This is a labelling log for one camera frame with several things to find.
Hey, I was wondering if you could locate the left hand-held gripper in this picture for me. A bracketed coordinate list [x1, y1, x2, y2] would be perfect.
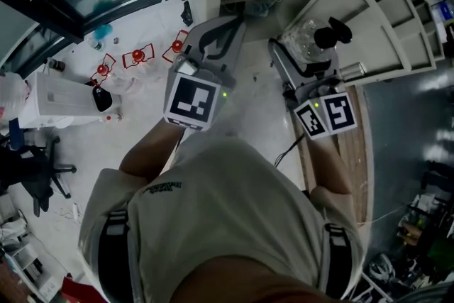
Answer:
[162, 15, 248, 133]

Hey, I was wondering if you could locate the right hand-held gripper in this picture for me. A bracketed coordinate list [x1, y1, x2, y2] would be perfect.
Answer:
[268, 16, 367, 142]

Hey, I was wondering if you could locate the clear glass jar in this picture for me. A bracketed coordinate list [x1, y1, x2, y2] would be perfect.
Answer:
[282, 18, 334, 67]

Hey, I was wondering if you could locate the person's right forearm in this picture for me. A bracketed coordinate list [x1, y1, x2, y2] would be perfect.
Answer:
[308, 133, 354, 196]

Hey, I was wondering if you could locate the person's left forearm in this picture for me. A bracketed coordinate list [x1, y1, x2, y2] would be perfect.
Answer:
[118, 119, 186, 186]

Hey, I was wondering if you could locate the clear water jug red cap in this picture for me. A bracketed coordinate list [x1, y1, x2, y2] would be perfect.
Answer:
[161, 29, 191, 63]
[89, 53, 118, 87]
[121, 43, 156, 83]

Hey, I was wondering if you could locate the small black pouch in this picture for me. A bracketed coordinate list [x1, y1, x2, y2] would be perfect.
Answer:
[180, 0, 194, 26]

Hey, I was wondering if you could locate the wooden plank board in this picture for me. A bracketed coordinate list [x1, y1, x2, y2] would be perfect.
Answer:
[292, 84, 370, 224]

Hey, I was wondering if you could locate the teal plastic bag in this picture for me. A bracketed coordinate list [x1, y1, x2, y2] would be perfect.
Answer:
[94, 23, 114, 41]

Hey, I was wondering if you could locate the blue and white box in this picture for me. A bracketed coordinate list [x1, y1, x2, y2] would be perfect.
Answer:
[431, 0, 454, 23]

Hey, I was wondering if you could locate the small dark jar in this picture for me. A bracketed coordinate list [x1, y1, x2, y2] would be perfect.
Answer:
[45, 58, 67, 73]

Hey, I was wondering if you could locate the white water dispenser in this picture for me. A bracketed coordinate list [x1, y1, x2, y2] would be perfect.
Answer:
[17, 71, 124, 128]

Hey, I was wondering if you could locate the person's white t-shirt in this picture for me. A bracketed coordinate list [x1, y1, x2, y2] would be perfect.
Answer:
[78, 136, 366, 303]

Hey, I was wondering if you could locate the large clear water bottle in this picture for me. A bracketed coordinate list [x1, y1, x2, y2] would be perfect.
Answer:
[0, 71, 30, 120]

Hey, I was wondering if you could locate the cluttered metal rack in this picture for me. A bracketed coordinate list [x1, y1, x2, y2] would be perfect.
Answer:
[358, 187, 454, 303]

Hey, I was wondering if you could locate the blue chair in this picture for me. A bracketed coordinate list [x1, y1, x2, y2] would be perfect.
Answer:
[7, 118, 26, 152]

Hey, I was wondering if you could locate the black office chair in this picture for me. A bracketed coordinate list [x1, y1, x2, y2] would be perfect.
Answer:
[0, 134, 77, 218]

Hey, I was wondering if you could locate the white bicycle helmet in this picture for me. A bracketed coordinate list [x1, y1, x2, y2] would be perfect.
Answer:
[368, 253, 395, 282]

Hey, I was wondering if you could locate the person's chin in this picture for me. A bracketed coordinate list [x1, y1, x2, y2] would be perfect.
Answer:
[170, 255, 338, 303]

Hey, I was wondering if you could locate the red box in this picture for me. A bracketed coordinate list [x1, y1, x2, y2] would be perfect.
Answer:
[60, 275, 104, 303]

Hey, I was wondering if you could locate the black cable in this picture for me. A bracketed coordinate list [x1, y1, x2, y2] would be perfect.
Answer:
[274, 133, 306, 168]

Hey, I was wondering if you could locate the black right harness strap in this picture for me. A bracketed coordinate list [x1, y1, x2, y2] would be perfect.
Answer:
[322, 223, 354, 299]

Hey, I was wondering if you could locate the black harness strap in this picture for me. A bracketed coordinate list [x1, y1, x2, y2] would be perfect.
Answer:
[322, 223, 354, 299]
[97, 211, 133, 303]

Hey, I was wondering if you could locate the black left harness strap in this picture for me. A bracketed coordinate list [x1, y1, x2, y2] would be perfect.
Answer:
[97, 211, 133, 303]

